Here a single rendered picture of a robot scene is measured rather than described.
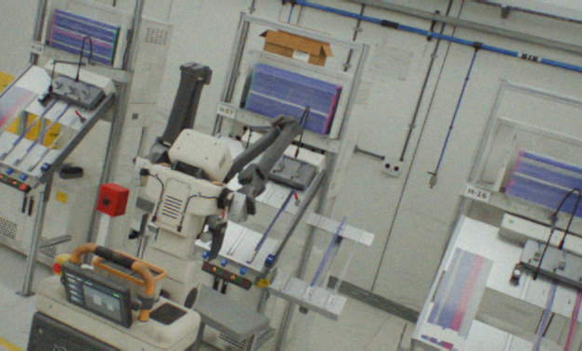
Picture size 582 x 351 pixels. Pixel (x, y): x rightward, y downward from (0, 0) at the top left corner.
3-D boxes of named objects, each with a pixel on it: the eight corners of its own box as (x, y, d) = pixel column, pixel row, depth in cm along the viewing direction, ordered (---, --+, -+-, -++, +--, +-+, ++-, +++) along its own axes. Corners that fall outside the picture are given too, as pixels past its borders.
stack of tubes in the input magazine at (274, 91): (325, 136, 319) (338, 86, 313) (242, 109, 336) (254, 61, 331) (332, 135, 331) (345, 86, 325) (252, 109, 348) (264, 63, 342)
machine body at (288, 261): (255, 377, 335) (283, 276, 321) (153, 327, 358) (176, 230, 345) (299, 336, 394) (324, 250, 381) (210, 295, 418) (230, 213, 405)
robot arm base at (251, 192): (226, 191, 230) (253, 201, 226) (236, 177, 235) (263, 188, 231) (227, 206, 236) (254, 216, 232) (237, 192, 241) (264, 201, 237)
